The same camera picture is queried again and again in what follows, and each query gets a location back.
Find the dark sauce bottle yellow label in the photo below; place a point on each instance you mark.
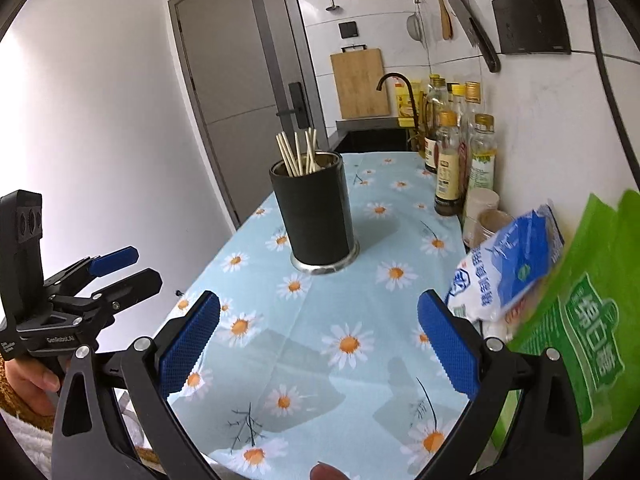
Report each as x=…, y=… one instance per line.
x=448, y=175

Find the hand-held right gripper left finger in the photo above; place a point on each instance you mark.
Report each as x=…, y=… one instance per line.
x=190, y=344

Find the green sugar bag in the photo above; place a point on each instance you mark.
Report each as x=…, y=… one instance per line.
x=590, y=330

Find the blue white salt bag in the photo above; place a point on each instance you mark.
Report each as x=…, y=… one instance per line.
x=505, y=270

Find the black wall outlet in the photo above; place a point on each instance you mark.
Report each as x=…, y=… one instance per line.
x=348, y=30

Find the yellow oil bottle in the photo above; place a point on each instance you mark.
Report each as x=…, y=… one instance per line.
x=405, y=105

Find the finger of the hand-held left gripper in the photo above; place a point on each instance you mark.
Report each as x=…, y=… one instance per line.
x=135, y=285
x=117, y=259

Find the dark sauce bottle red label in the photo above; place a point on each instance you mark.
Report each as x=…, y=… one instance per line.
x=434, y=130

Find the hanging metal strainer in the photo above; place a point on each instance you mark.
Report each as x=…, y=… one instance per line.
x=415, y=27

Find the blue daisy tablecloth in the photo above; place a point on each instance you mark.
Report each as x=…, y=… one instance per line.
x=350, y=300

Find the person's right hand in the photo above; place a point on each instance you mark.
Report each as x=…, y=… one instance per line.
x=330, y=474

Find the black wall holder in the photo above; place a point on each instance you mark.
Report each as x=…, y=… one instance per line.
x=535, y=17

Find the tall bottle yellow cap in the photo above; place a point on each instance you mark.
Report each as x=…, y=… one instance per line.
x=472, y=97

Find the grey door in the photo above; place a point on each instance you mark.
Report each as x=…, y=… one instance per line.
x=235, y=85

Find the clear bottle green label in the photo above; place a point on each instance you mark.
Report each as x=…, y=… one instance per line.
x=482, y=165

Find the black faucet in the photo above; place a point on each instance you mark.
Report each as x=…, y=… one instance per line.
x=395, y=76

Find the wooden spatula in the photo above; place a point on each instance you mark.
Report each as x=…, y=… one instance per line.
x=445, y=15

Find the wooden cutting board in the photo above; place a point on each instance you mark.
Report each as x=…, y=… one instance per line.
x=360, y=85

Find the white red packet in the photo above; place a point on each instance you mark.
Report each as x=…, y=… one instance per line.
x=497, y=327

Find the person's left hand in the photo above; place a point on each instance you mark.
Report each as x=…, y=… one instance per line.
x=30, y=380

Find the white lidded jar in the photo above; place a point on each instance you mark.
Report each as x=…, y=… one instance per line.
x=480, y=205

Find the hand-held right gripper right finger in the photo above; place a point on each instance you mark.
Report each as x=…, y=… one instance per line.
x=450, y=344

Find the bunch of wooden chopsticks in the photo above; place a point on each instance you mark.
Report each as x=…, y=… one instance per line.
x=287, y=157

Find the black cylindrical utensil holder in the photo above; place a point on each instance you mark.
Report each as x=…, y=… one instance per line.
x=315, y=220

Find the dark kitchen sink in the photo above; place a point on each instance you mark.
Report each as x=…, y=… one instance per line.
x=375, y=135

